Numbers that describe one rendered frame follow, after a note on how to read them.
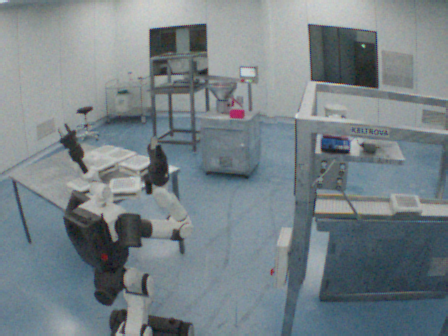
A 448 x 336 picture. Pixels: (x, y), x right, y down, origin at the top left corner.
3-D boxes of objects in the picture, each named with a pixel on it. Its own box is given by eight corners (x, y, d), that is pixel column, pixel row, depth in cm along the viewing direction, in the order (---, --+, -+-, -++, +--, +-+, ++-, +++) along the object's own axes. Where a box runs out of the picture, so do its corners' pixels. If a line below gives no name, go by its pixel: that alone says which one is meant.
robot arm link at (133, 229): (153, 244, 177) (129, 242, 167) (142, 244, 183) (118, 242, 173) (152, 218, 180) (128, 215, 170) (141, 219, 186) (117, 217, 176)
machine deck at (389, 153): (314, 159, 238) (315, 152, 237) (317, 140, 272) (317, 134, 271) (404, 165, 223) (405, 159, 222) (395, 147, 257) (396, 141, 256)
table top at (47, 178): (8, 177, 341) (8, 174, 339) (82, 145, 423) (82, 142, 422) (81, 222, 258) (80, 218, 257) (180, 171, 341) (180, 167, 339)
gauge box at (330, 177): (313, 189, 245) (314, 158, 238) (314, 182, 255) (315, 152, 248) (346, 190, 240) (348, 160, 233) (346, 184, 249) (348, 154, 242)
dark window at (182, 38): (149, 76, 829) (149, 28, 789) (150, 76, 831) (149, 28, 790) (208, 74, 787) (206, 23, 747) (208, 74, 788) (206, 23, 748)
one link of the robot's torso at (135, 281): (153, 295, 236) (126, 291, 193) (128, 291, 239) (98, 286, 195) (154, 273, 241) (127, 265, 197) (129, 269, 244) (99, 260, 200)
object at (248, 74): (240, 111, 531) (238, 65, 509) (242, 110, 540) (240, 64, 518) (257, 112, 524) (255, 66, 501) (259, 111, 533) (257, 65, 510)
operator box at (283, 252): (273, 288, 187) (276, 245, 178) (278, 269, 202) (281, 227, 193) (285, 289, 186) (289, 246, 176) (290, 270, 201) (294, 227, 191)
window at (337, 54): (311, 80, 724) (307, 23, 682) (311, 80, 725) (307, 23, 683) (378, 89, 679) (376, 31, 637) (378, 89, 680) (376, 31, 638)
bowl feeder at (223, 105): (205, 114, 525) (204, 86, 511) (215, 108, 556) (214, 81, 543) (242, 116, 509) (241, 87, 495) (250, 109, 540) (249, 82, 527)
